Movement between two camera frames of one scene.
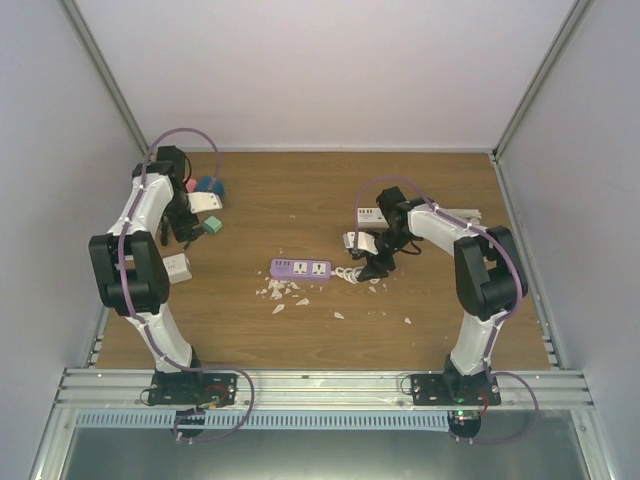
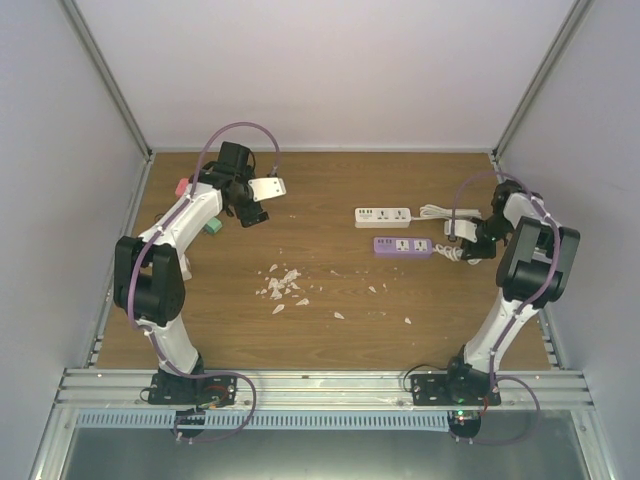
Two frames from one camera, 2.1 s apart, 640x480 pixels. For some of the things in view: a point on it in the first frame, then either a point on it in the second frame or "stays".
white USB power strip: (371, 217) stays
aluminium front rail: (321, 390) stays
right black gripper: (377, 267) → (478, 252)
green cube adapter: (213, 224) stays
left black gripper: (188, 235) → (245, 213)
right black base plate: (455, 390) stays
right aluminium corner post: (563, 32) stays
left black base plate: (193, 389) stays
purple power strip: (283, 268) → (402, 247)
